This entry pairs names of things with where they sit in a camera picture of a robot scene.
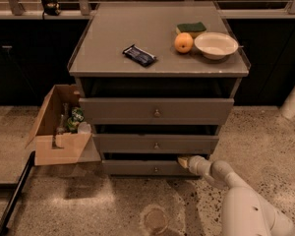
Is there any grey bottom drawer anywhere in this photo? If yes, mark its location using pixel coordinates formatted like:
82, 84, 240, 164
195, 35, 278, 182
102, 160, 195, 177

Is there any grey drawer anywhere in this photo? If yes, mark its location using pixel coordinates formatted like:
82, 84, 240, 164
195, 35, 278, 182
80, 97, 234, 125
102, 160, 195, 177
93, 134, 218, 154

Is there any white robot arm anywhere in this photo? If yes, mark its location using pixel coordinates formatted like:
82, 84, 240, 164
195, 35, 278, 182
181, 87, 295, 236

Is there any grey middle drawer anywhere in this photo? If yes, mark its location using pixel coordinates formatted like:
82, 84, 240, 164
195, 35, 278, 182
93, 134, 218, 154

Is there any grey drawer cabinet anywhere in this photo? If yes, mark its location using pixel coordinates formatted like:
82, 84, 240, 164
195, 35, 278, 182
70, 2, 250, 162

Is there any grey top drawer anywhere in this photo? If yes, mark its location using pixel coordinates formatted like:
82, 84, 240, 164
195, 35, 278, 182
80, 97, 234, 125

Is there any open cardboard box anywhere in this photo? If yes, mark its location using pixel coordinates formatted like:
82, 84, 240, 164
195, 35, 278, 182
27, 85, 100, 165

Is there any round floor drain cover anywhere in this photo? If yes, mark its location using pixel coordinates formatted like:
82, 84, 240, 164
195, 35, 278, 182
144, 207, 168, 236

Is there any white plastic cup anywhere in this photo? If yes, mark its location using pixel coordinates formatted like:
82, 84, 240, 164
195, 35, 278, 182
78, 122, 91, 134

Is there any green crumpled packet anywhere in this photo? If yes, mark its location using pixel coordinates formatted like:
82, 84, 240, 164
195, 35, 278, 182
67, 107, 85, 133

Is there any dark blue snack packet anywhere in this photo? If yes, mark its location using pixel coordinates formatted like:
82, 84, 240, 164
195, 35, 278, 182
123, 44, 156, 67

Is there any orange round fruit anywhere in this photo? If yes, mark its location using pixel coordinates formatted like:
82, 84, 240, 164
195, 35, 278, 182
174, 32, 194, 53

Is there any white bowl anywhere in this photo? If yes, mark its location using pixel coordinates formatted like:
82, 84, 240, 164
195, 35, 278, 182
194, 32, 239, 60

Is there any clear glass bottle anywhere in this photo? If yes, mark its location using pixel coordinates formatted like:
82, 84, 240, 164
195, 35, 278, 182
56, 103, 69, 135

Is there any green yellow sponge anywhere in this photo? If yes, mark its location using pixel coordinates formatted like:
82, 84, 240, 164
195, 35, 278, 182
176, 22, 207, 38

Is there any black floor bar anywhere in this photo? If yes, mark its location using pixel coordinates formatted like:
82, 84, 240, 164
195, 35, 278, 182
0, 151, 35, 236

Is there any black device on ledge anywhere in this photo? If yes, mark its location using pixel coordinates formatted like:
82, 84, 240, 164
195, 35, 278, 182
42, 2, 61, 18

